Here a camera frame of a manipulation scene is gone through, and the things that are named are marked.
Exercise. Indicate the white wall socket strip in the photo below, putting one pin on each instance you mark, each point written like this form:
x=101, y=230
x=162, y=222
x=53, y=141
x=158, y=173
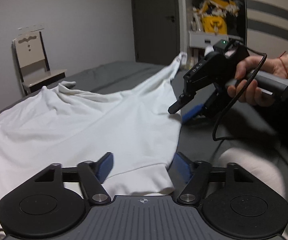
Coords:
x=35, y=27

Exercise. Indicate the dark grey bed sheet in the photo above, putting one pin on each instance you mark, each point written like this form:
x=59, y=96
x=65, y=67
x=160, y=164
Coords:
x=260, y=140

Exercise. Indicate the yellow black bag on shelf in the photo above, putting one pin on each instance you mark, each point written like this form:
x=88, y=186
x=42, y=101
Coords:
x=217, y=16

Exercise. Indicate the white wardrobe shelf unit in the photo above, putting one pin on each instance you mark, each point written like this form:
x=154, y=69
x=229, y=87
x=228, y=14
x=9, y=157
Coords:
x=195, y=41

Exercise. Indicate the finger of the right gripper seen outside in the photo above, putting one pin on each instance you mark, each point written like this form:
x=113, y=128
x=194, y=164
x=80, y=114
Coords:
x=182, y=101

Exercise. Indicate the dark grey door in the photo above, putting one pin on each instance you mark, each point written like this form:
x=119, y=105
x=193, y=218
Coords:
x=156, y=30

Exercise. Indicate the white sweatshirt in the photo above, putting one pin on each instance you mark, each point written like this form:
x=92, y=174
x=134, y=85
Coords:
x=68, y=126

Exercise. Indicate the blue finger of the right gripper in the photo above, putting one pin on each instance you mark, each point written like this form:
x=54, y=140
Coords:
x=192, y=113

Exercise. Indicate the cream and black wooden chair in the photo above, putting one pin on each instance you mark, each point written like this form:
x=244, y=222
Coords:
x=32, y=62

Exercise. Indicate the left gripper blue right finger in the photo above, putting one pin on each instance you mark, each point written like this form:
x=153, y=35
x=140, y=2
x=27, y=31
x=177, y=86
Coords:
x=188, y=168

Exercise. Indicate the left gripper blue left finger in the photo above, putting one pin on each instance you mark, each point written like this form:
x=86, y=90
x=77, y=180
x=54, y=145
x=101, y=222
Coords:
x=101, y=168

